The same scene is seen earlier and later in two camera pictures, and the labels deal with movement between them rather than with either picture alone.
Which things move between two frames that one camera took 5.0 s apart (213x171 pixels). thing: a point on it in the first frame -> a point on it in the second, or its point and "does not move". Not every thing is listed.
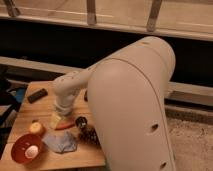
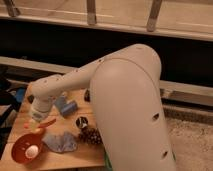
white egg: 31,151 does not move
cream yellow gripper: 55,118 -> 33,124
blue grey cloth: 63,142 does not move
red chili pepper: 66,125 -> 42,125
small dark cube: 85,96 does not move
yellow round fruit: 35,127 does not move
